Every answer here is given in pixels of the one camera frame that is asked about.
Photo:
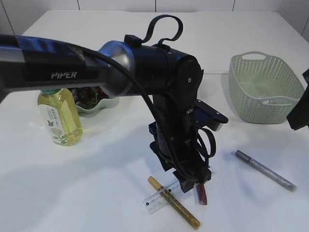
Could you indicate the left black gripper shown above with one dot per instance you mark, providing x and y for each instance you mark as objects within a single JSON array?
[{"x": 192, "y": 144}]

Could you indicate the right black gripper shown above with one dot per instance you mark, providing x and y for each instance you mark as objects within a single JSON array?
[{"x": 299, "y": 116}]

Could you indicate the red glitter pen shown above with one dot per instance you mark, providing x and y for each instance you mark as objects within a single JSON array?
[{"x": 201, "y": 193}]

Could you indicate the clear plastic ruler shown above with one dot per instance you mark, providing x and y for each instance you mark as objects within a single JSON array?
[{"x": 157, "y": 201}]

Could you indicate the gold glitter pen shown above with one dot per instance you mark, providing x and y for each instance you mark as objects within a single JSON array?
[{"x": 177, "y": 206}]

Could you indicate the silver glitter pen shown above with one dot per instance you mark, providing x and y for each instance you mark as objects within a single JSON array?
[{"x": 266, "y": 171}]

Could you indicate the purple artificial grape bunch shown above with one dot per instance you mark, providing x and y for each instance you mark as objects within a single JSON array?
[{"x": 88, "y": 97}]

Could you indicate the yellow tea bottle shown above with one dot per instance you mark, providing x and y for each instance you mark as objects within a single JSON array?
[{"x": 59, "y": 112}]

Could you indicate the clear plastic sheet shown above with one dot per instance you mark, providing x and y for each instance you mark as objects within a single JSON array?
[{"x": 265, "y": 95}]

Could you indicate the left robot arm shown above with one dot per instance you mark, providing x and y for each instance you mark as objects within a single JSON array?
[{"x": 167, "y": 80}]

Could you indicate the green plastic basket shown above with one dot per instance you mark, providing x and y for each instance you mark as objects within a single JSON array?
[{"x": 260, "y": 68}]

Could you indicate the green translucent wavy plate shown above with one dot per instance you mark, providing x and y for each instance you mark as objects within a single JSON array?
[{"x": 102, "y": 104}]

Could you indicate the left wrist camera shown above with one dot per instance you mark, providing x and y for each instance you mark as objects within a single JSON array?
[{"x": 206, "y": 116}]

